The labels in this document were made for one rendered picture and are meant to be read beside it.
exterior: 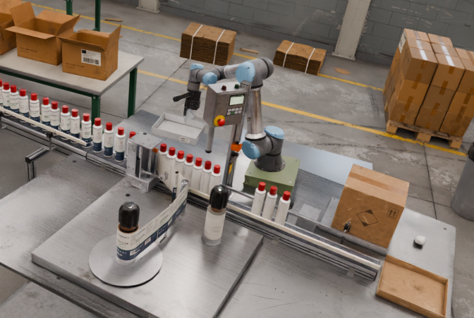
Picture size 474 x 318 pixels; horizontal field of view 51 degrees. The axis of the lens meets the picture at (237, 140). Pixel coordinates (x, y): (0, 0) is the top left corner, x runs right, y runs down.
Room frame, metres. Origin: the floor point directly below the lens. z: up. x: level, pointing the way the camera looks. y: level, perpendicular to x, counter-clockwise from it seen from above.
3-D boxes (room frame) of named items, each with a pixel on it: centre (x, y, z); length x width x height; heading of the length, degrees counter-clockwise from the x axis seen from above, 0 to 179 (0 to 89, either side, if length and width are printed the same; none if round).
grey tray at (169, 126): (2.53, 0.35, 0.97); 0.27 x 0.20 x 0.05; 82
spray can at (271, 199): (1.95, -0.22, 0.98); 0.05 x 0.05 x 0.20
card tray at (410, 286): (1.71, -0.93, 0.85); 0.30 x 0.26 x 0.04; 71
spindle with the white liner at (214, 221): (1.74, 0.03, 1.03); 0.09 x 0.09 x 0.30
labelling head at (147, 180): (2.08, 0.44, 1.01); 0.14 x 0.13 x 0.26; 71
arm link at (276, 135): (2.43, -0.20, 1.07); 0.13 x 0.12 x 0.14; 139
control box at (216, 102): (2.14, 0.09, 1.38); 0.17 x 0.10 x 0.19; 126
